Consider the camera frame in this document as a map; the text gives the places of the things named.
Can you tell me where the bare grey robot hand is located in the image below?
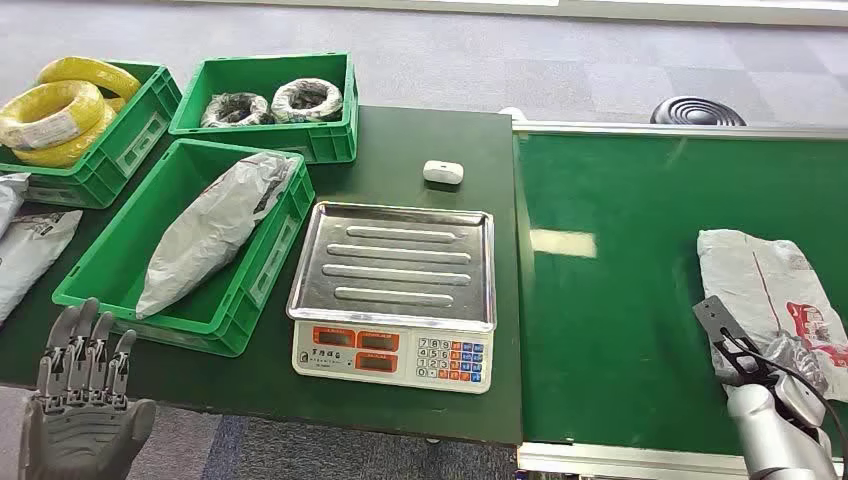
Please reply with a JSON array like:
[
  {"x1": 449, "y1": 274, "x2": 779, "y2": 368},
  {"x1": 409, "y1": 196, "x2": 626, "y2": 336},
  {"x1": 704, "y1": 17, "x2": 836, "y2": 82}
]
[{"x1": 18, "y1": 296, "x2": 158, "y2": 480}]

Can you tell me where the grey robot hand in plastic film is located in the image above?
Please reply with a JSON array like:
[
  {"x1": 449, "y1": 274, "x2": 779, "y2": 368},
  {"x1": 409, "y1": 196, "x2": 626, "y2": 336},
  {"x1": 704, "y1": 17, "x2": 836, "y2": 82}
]
[{"x1": 761, "y1": 331, "x2": 829, "y2": 397}]

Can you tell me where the grey mailer package red print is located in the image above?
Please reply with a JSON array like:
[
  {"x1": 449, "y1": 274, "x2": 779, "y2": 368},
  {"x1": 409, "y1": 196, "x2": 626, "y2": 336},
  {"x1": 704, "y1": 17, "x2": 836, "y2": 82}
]
[{"x1": 696, "y1": 228, "x2": 848, "y2": 404}]

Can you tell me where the green crate holding grey package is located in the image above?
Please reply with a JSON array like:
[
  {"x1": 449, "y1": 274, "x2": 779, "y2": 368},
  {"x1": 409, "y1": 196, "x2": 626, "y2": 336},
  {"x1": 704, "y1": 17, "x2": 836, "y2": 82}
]
[{"x1": 51, "y1": 137, "x2": 317, "y2": 359}]

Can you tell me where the grey mailer package black print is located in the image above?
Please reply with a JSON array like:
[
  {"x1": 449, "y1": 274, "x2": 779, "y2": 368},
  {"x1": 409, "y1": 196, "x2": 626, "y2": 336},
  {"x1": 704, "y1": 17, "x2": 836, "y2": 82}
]
[{"x1": 0, "y1": 209, "x2": 84, "y2": 326}]

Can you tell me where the long plain grey mailer package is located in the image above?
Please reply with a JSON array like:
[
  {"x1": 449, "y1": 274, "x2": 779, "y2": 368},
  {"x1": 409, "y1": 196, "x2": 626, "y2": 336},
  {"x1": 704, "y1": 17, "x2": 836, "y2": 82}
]
[{"x1": 135, "y1": 152, "x2": 301, "y2": 321}]

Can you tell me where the small grey mailer package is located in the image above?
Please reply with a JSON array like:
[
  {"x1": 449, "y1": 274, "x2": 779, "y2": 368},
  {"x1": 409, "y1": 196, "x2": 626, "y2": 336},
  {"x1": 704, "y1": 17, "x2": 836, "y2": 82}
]
[{"x1": 0, "y1": 173, "x2": 31, "y2": 240}]

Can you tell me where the black ribbed round object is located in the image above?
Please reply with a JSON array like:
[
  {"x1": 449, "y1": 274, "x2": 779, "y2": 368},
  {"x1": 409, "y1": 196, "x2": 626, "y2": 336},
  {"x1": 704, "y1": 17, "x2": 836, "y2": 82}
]
[{"x1": 650, "y1": 96, "x2": 748, "y2": 127}]

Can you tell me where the green crate holding yellow coils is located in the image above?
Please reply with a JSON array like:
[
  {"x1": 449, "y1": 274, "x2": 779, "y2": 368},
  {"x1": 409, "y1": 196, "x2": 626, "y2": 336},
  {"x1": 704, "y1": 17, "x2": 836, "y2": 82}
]
[{"x1": 0, "y1": 60, "x2": 183, "y2": 211}]

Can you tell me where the white electronic price scale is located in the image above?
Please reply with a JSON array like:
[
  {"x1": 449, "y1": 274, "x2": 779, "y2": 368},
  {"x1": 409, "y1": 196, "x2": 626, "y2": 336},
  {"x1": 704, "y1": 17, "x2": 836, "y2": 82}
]
[{"x1": 291, "y1": 319, "x2": 496, "y2": 396}]

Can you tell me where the small white rounded device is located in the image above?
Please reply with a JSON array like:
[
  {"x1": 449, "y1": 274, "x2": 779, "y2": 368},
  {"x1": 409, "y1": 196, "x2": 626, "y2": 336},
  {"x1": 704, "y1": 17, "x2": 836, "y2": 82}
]
[{"x1": 422, "y1": 160, "x2": 465, "y2": 186}]

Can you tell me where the green crate holding black coils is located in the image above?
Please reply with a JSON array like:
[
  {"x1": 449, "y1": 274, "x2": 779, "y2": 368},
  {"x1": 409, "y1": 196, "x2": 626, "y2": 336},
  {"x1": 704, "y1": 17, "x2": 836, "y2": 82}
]
[{"x1": 168, "y1": 52, "x2": 360, "y2": 166}]

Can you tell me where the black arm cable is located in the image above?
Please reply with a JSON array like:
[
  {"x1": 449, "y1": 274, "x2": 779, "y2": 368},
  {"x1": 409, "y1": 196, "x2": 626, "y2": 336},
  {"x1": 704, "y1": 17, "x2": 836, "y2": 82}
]
[{"x1": 718, "y1": 329, "x2": 848, "y2": 465}]

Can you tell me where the black wrist bracket plate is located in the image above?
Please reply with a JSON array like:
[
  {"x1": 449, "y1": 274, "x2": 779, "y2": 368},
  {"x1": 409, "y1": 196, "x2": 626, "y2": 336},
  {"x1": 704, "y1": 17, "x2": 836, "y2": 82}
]
[{"x1": 692, "y1": 296, "x2": 780, "y2": 392}]

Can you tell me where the green conveyor belt silver frame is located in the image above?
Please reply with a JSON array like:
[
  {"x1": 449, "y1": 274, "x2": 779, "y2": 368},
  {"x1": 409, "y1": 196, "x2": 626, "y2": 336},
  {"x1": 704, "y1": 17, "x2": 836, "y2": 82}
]
[{"x1": 513, "y1": 121, "x2": 848, "y2": 480}]

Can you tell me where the yellow wire coil with label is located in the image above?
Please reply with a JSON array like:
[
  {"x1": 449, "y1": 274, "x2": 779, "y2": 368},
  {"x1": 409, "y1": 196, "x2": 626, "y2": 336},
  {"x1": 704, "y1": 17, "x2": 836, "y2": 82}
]
[{"x1": 0, "y1": 80, "x2": 106, "y2": 151}]

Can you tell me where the black wire coil in film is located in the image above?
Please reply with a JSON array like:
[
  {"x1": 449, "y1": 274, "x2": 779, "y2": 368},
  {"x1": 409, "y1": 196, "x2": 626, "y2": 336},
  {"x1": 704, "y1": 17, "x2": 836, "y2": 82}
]
[
  {"x1": 199, "y1": 91, "x2": 275, "y2": 128},
  {"x1": 270, "y1": 78, "x2": 344, "y2": 125}
]

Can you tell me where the pale window frame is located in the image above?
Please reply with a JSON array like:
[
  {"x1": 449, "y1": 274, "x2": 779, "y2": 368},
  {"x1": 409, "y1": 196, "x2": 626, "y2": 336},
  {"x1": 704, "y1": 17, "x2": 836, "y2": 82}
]
[{"x1": 178, "y1": 0, "x2": 848, "y2": 29}]

